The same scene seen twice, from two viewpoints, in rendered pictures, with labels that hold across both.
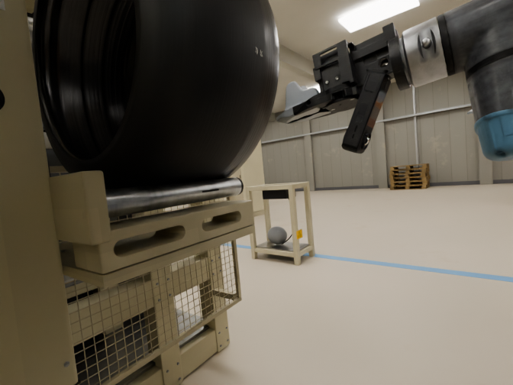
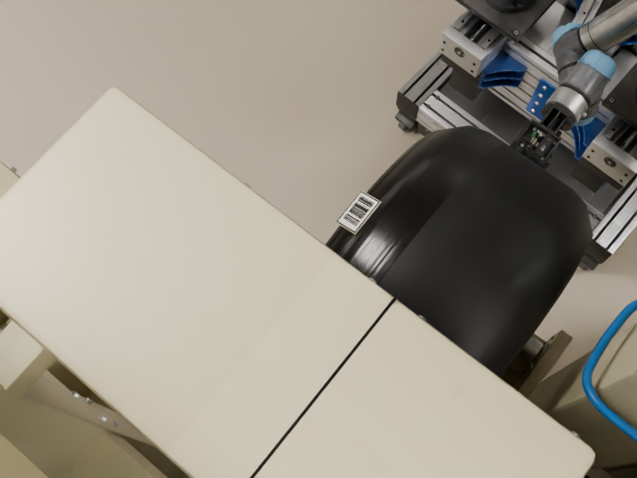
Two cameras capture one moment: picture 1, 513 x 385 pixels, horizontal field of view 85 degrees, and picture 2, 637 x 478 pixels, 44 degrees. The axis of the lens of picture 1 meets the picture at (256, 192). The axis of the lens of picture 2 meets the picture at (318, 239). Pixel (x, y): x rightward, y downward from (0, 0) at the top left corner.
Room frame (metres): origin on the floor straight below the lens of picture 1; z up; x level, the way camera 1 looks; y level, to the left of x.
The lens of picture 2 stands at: (0.83, 0.57, 2.52)
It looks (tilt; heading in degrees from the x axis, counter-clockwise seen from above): 71 degrees down; 275
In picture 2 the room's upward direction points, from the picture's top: 2 degrees counter-clockwise
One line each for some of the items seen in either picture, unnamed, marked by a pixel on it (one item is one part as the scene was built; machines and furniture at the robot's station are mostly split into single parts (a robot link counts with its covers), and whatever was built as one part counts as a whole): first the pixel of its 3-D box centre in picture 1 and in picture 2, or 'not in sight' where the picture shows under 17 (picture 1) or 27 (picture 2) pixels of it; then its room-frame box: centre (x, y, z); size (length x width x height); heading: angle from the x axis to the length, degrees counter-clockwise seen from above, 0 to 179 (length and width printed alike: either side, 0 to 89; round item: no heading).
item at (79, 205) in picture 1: (46, 208); (505, 413); (0.49, 0.37, 0.90); 0.40 x 0.03 x 0.10; 54
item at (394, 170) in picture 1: (409, 176); not in sight; (9.15, -5.06, 0.38); 1.08 x 0.74 x 0.77; 51
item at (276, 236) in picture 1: (279, 221); not in sight; (2.99, -0.22, 0.40); 0.60 x 0.35 x 0.80; 51
